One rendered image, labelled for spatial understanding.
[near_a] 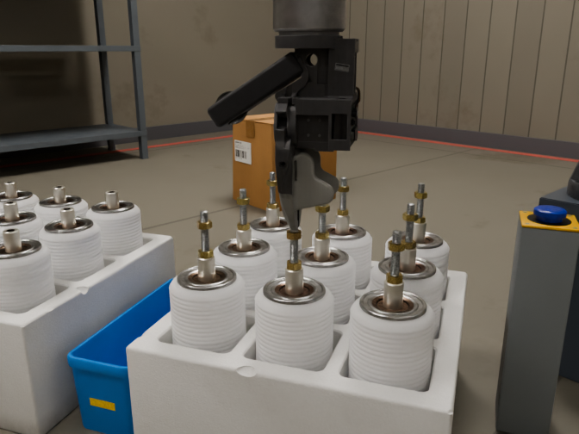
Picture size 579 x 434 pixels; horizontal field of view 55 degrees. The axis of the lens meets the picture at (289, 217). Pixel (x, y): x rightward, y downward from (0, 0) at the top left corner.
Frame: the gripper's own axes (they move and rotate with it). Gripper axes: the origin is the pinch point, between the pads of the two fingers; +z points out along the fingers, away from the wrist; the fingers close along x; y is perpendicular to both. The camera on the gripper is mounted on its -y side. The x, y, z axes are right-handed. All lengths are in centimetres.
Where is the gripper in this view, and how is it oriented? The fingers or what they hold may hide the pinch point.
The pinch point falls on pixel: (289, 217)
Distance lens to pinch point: 64.2
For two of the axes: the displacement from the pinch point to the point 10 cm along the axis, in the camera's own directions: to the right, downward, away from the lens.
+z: 0.0, 9.6, 2.9
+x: 2.2, -2.8, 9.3
